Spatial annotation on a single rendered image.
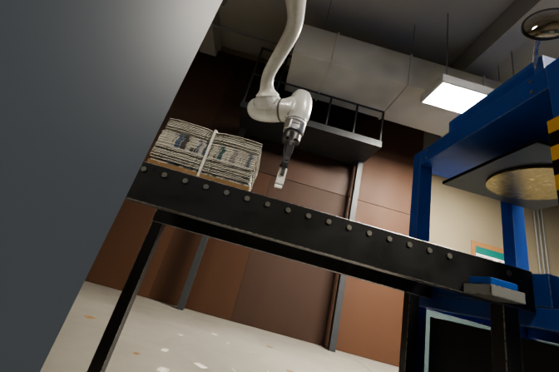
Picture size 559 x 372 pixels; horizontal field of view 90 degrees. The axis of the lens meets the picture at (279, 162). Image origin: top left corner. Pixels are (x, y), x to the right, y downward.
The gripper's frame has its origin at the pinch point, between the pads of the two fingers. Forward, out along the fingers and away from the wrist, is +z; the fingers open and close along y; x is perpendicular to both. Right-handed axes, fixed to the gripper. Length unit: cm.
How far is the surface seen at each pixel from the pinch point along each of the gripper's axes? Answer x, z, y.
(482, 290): 61, 24, 25
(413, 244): 44, 15, 18
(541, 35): 83, -76, 32
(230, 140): -22.4, -8.1, 3.8
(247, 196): -9.0, 15.0, 18.2
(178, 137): -41.1, -3.1, 4.0
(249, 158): -13.5, -2.8, 4.2
